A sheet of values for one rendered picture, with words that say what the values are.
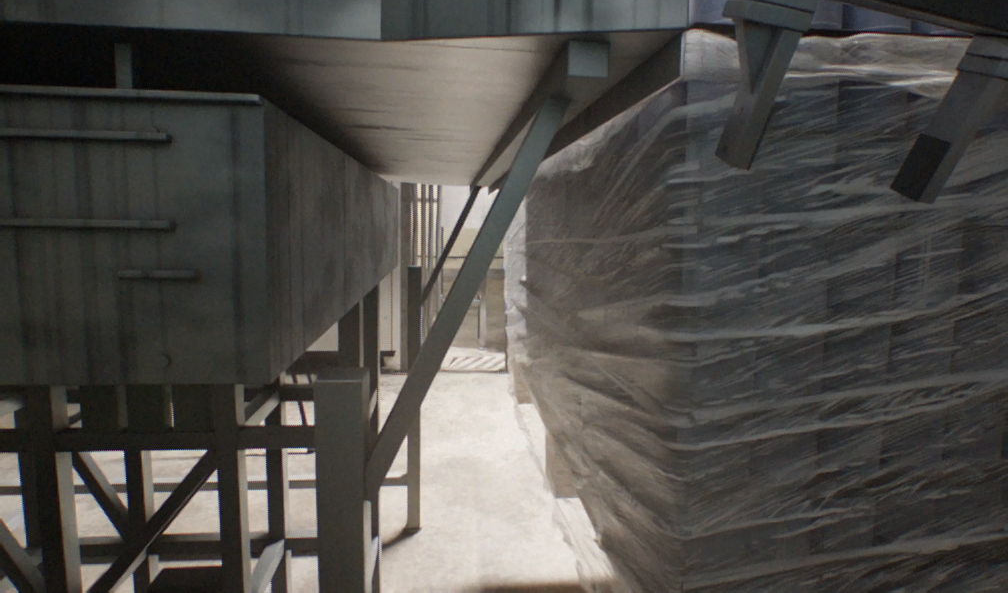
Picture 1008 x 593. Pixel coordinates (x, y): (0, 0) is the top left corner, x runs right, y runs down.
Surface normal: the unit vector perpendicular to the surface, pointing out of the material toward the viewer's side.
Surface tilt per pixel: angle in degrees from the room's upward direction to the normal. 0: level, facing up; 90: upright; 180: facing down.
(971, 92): 82
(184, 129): 90
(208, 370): 90
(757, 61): 113
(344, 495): 90
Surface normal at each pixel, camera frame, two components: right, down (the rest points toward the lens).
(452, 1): -0.18, 0.11
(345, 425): 0.11, 0.11
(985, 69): -0.98, -0.14
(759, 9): 0.03, 0.49
